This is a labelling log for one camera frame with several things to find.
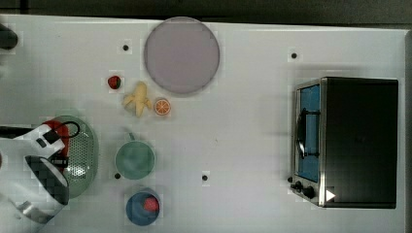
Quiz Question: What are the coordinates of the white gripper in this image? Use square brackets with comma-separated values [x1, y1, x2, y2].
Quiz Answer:
[17, 123, 68, 169]

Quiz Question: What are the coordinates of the red plush ketchup bottle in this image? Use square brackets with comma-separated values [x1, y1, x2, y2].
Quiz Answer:
[45, 120, 69, 158]

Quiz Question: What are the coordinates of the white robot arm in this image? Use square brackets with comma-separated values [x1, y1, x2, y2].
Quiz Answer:
[1, 124, 69, 233]

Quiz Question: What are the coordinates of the mint green strainer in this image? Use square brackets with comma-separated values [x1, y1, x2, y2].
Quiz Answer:
[53, 115, 99, 199]

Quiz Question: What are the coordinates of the black cylinder lower left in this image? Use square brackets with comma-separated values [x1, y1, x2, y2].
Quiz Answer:
[0, 126, 31, 139]

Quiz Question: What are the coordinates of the black cylinder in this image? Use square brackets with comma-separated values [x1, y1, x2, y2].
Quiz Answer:
[0, 24, 18, 50]
[0, 126, 31, 139]

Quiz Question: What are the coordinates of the mint green mug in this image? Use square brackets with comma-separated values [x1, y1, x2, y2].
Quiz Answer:
[115, 133, 156, 181]

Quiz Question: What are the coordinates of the red plush strawberry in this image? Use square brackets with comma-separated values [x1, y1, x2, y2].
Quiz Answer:
[107, 76, 121, 89]

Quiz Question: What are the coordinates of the yellow plush banana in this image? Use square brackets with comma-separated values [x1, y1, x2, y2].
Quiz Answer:
[121, 81, 153, 117]

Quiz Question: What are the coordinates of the black cylinder upper left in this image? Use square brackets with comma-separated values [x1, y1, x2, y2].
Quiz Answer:
[0, 24, 18, 50]

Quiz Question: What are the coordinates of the blue bowl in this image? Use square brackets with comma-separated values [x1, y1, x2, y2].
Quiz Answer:
[125, 188, 161, 226]

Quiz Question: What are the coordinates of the red strawberry in bowl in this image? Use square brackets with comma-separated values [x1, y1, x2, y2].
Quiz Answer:
[143, 197, 159, 213]

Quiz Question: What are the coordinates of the plush orange slice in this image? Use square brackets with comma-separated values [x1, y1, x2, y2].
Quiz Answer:
[154, 98, 171, 116]

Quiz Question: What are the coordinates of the round lilac plate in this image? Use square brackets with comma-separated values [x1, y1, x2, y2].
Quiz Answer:
[144, 17, 221, 95]

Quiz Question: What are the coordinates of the silver toaster oven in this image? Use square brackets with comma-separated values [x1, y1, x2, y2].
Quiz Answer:
[288, 77, 398, 209]

